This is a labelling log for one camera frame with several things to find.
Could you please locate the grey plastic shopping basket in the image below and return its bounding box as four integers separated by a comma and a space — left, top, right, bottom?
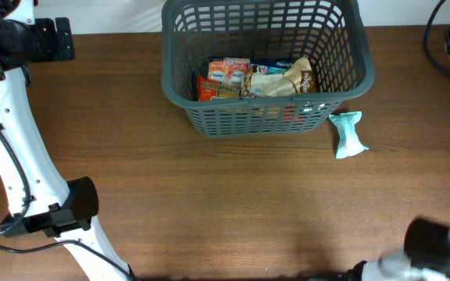
162, 0, 374, 137

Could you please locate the light green packet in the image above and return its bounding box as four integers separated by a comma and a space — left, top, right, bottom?
329, 112, 368, 159

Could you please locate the brown white snack bag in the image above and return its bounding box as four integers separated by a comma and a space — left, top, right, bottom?
241, 57, 317, 98

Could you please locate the orange spaghetti pasta packet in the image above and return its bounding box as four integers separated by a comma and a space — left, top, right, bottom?
196, 74, 300, 123

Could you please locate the colourful tissue multipack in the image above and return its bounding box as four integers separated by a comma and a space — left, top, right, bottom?
207, 57, 293, 87

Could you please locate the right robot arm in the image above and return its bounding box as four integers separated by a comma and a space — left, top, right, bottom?
338, 218, 450, 281

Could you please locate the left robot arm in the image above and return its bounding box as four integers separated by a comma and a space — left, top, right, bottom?
0, 1, 135, 280

